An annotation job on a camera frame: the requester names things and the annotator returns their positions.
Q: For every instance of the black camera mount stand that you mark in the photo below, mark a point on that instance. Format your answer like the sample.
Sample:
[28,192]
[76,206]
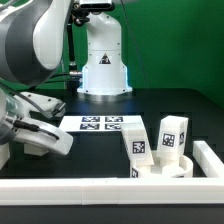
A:
[78,17]

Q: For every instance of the white front wall barrier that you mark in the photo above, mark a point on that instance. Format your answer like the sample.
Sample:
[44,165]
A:
[111,191]

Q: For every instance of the white sheet with tags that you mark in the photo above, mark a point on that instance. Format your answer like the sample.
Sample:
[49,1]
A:
[100,123]

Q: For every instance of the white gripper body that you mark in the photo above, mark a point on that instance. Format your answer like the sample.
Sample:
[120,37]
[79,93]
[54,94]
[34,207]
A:
[17,125]

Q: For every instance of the camera on mount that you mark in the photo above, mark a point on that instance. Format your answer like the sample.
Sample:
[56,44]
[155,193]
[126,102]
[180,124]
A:
[97,5]

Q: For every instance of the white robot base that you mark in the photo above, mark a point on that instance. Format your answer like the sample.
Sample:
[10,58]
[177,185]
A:
[104,76]

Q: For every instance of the white left wall barrier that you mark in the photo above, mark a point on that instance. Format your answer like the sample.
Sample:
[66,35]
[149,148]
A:
[4,154]

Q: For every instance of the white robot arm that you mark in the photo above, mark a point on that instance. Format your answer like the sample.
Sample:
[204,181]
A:
[31,46]

